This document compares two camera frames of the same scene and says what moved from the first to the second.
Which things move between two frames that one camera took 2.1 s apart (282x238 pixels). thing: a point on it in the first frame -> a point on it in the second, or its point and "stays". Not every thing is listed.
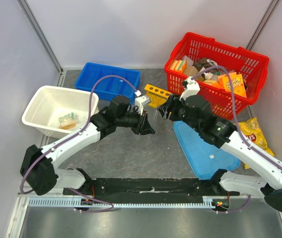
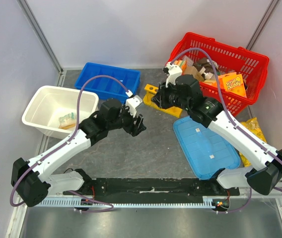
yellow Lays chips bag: (250, 129) stays
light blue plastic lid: (206, 159) stays
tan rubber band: (68, 126) stays
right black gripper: (172, 109) -> (160, 96)
